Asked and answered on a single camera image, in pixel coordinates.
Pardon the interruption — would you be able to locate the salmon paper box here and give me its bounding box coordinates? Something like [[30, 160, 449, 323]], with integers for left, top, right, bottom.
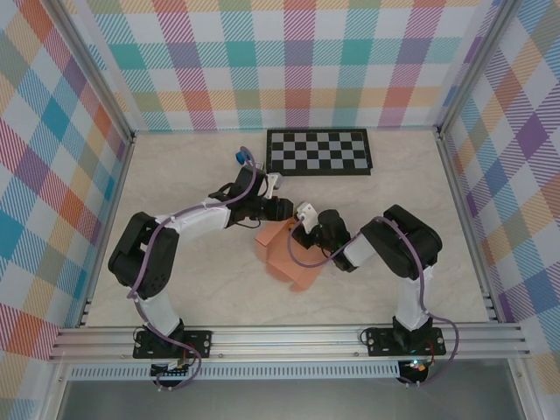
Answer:
[[254, 220, 327, 292]]

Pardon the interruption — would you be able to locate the black grey checkerboard panel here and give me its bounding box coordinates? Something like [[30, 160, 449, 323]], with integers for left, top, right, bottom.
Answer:
[[263, 128, 374, 177]]

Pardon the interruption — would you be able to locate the grey metal panel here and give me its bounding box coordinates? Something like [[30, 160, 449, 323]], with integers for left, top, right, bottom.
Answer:
[[56, 379, 526, 420]]

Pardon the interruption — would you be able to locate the small controller circuit board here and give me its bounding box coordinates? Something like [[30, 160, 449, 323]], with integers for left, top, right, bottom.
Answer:
[[402, 358, 430, 375], [150, 360, 193, 380]]

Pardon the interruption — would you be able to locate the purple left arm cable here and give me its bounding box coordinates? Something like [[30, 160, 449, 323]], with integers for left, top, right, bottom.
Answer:
[[125, 146, 257, 393]]

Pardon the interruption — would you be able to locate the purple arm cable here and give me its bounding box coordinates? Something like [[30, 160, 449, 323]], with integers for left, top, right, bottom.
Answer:
[[125, 146, 257, 393], [289, 218, 460, 390]]

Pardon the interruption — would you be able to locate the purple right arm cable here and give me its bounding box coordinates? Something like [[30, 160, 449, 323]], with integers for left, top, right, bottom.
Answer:
[[289, 218, 460, 390]]

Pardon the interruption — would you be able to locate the aluminium mounting rail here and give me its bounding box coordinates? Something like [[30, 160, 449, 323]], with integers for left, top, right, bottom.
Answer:
[[47, 325, 533, 362]]

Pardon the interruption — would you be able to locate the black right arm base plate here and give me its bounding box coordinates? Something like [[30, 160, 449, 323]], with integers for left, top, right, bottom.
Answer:
[[366, 327, 447, 358]]

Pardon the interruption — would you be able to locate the slotted grey cable duct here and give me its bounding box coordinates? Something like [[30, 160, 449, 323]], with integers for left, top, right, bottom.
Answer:
[[67, 366, 402, 381]]

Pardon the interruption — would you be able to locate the aluminium table side rail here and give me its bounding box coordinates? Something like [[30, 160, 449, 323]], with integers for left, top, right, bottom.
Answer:
[[436, 129, 502, 325], [76, 133, 137, 329]]

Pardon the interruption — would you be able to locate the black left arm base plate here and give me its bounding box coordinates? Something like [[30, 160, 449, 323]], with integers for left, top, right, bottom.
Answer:
[[132, 330, 214, 361]]

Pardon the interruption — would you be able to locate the aluminium frame post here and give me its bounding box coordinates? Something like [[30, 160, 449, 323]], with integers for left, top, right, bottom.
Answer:
[[52, 0, 137, 148], [436, 0, 522, 141]]

